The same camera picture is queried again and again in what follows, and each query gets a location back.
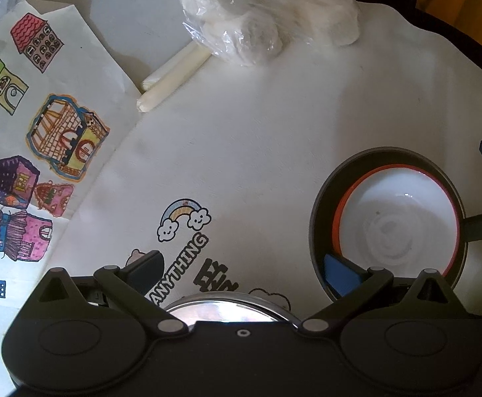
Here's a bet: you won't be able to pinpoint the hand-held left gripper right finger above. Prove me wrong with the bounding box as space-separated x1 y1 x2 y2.
301 254 467 333

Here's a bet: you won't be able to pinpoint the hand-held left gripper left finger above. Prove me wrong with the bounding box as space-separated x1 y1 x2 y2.
28 250 188 333

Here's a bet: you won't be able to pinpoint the deep steel bowl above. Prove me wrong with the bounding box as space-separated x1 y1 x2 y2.
308 146 469 302

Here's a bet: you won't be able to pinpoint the round shiny steel bowl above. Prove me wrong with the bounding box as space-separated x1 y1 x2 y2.
162 291 303 325

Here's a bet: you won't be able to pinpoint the white printed cloth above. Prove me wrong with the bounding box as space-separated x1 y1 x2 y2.
69 0 482 327

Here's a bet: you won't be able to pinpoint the house drawings paper sheet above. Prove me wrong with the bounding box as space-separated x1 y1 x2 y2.
0 0 142 232
0 178 84 381

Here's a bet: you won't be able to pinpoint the white sticks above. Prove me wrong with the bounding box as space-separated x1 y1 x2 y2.
137 47 213 113

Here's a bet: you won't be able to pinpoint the cream paper roll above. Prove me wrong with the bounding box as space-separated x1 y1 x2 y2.
142 43 208 92

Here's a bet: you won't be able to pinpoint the plastic bag of white rolls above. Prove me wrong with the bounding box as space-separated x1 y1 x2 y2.
177 0 359 67

